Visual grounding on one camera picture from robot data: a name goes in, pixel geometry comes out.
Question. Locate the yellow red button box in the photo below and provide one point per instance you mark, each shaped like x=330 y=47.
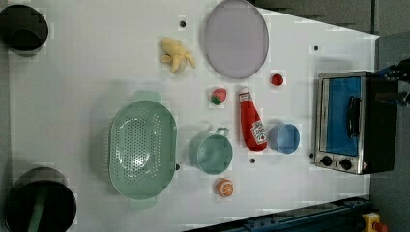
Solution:
x=373 y=223

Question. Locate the black cylinder upper mount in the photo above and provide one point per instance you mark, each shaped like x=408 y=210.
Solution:
x=22 y=28

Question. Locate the green plastic strainer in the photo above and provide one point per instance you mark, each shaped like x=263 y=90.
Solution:
x=142 y=149

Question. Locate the black cylinder mount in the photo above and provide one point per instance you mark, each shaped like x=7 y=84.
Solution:
x=22 y=28
x=40 y=201

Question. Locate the green cup with handle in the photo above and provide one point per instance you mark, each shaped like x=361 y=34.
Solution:
x=212 y=153

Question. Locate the blue cup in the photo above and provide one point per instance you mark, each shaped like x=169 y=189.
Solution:
x=284 y=138

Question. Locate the yellow plush banana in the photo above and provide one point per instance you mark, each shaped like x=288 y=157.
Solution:
x=175 y=53

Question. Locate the plush orange slice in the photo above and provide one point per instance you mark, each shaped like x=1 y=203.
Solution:
x=225 y=188

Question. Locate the blue metal frame rail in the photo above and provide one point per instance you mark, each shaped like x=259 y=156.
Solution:
x=338 y=216

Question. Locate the black camera clamp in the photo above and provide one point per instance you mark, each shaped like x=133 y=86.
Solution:
x=395 y=74

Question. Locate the red plush ketchup bottle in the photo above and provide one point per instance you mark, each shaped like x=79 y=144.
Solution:
x=253 y=130

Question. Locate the plush strawberry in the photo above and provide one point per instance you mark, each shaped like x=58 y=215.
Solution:
x=218 y=96

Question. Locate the black cylinder lower mount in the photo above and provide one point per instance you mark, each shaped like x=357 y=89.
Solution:
x=40 y=201

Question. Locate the small red plush fruit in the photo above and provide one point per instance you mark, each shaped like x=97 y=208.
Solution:
x=277 y=79

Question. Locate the grey round plate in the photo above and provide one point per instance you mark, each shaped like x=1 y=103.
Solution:
x=236 y=39

